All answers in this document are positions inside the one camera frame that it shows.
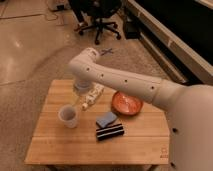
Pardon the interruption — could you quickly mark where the orange ceramic bowl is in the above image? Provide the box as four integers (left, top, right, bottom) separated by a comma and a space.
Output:
111, 91, 143, 116

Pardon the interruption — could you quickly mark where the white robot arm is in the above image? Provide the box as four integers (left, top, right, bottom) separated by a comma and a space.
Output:
69, 47, 213, 171

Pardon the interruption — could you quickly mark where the white ceramic cup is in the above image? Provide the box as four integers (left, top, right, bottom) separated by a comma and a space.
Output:
58, 105, 78, 128

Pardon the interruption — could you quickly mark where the black office chair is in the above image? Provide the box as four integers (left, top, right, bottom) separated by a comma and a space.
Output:
78, 0, 122, 45

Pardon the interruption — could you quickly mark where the blue sponge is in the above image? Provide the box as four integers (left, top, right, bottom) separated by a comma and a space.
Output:
96, 112, 117, 128

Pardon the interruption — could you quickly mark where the wooden table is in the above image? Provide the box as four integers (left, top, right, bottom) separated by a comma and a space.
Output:
25, 80, 169, 165

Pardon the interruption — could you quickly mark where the person's leg and shoe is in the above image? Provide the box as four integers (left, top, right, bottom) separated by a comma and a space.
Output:
68, 0, 88, 31

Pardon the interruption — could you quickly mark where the black white striped block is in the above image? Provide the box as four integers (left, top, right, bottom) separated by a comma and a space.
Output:
96, 124, 125, 141

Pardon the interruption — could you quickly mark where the black box on floor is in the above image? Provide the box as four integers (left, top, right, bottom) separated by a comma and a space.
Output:
123, 17, 140, 39

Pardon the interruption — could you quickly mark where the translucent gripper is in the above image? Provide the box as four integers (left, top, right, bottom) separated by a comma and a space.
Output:
73, 79, 93, 107

